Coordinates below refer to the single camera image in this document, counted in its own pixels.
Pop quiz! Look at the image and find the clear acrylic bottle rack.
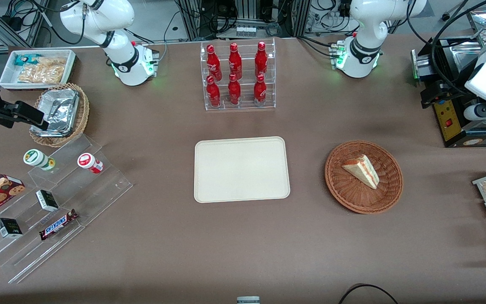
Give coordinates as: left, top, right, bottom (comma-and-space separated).
200, 38, 276, 111

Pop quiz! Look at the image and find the tan wicker basket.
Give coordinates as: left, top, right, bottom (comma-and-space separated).
29, 83, 90, 148

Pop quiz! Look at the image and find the clear acrylic stepped shelf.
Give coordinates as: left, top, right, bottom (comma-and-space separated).
0, 134, 134, 284

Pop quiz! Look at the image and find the teal snack packet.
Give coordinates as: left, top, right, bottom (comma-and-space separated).
14, 54, 42, 66

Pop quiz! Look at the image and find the clear bag of chips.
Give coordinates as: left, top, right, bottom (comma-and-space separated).
17, 57, 67, 84

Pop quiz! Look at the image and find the black cable loop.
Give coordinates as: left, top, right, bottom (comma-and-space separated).
338, 283, 400, 304

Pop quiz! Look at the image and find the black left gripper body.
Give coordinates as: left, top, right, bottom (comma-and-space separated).
421, 80, 453, 109

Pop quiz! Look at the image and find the snickers bar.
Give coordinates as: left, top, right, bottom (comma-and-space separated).
39, 209, 79, 241

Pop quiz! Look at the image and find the aluminium foil container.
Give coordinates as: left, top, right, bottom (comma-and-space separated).
30, 88, 80, 138

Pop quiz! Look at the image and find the round brown wicker basket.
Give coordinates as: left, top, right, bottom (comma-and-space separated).
324, 140, 404, 214

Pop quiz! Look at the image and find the red and white bottle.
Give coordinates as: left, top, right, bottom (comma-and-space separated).
77, 153, 104, 174

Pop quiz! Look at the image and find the small black box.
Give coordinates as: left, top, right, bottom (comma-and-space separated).
35, 190, 59, 212
0, 218, 23, 239

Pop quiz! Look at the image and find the beige plastic tray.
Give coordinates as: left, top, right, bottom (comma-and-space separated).
194, 136, 291, 204

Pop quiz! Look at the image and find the red cola bottle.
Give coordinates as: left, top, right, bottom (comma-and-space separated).
254, 74, 267, 103
228, 73, 242, 105
255, 41, 268, 78
228, 43, 243, 80
206, 44, 223, 81
206, 76, 221, 107

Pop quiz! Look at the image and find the white rectangular snack bin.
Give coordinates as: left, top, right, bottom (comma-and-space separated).
0, 49, 77, 91

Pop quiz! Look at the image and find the green and white cup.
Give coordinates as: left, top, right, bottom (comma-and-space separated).
23, 149, 56, 171

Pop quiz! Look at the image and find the black food warmer machine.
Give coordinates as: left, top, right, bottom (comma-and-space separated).
411, 8, 486, 148

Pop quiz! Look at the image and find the triangular sandwich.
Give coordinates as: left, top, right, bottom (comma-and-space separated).
341, 154, 380, 190

